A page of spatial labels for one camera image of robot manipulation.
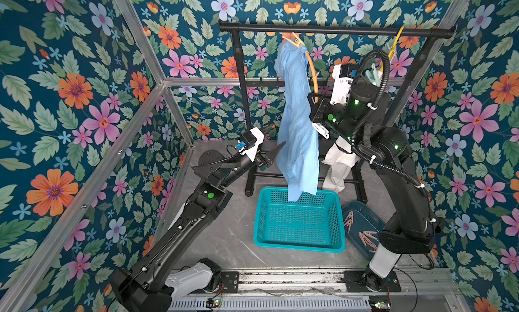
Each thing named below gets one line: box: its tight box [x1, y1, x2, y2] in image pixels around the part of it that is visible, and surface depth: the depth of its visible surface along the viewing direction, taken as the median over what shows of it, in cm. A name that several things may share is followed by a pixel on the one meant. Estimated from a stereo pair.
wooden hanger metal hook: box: [289, 31, 320, 104], surface depth 58 cm
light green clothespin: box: [364, 62, 384, 88], surface depth 56 cm
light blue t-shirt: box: [273, 39, 320, 202], surface depth 63 cm
